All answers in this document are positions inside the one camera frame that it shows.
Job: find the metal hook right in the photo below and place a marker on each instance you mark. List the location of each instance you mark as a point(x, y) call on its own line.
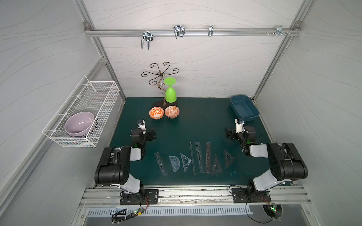
point(279, 32)

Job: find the clear stencil ruler wide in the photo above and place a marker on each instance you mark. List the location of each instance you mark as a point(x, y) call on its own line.
point(200, 157)

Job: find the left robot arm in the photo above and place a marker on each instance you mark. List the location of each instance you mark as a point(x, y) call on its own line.
point(114, 165)

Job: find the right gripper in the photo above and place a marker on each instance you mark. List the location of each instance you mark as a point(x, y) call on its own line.
point(230, 134)

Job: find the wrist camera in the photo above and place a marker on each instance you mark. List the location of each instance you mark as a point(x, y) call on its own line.
point(141, 125)
point(239, 125)

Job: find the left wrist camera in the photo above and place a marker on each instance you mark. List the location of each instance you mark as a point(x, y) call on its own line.
point(141, 125)

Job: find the metal hook small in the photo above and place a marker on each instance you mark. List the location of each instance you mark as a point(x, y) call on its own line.
point(210, 30)

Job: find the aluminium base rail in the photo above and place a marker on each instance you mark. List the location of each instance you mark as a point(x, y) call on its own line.
point(167, 196)

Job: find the clear protractor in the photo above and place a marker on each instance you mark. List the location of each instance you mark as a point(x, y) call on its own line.
point(175, 163)

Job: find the purple bowl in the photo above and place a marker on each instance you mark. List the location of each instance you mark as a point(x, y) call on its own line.
point(79, 124)

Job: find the small clear triangle ruler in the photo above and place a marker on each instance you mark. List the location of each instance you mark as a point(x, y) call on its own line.
point(229, 159)

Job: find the green table mat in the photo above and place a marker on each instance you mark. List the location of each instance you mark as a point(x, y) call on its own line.
point(200, 120)

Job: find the thin clear straight ruler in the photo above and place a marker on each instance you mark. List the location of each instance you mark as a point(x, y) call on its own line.
point(192, 158)

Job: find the orange patterned bowl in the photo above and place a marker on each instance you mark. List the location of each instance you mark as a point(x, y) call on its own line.
point(156, 113)
point(172, 112)

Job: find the brown metal cup stand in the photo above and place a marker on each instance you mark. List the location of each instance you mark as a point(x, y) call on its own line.
point(159, 81)

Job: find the aluminium top rail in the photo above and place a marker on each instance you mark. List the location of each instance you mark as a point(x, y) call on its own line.
point(202, 32)

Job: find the metal hook middle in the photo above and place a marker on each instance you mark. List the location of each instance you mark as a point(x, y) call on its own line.
point(179, 31)

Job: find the white cable duct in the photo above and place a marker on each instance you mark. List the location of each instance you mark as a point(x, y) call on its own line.
point(154, 211)

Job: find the tall clear triangle ruler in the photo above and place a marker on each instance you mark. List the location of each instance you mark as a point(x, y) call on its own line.
point(216, 168)

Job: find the white wire basket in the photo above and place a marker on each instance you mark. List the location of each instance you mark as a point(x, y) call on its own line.
point(96, 97)

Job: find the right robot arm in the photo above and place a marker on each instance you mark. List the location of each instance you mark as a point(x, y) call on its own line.
point(285, 162)

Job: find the metal hook left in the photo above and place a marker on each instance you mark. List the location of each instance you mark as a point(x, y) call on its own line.
point(147, 37)

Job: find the green plastic goblet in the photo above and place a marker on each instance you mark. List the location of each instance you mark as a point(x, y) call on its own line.
point(170, 93)

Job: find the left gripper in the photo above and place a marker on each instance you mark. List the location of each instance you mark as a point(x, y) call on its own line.
point(151, 134)

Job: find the blue plastic storage box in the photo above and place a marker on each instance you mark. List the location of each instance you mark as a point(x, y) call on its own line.
point(244, 107)

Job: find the orange patterned bowl left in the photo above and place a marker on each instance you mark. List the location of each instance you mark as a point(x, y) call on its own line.
point(156, 113)

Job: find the clear stencil ruler narrow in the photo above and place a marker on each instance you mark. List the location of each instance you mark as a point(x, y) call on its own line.
point(208, 157)

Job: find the orange patterned bowl right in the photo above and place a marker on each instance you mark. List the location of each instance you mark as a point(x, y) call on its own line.
point(172, 112)

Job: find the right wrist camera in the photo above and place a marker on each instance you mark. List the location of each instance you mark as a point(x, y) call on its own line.
point(239, 125)

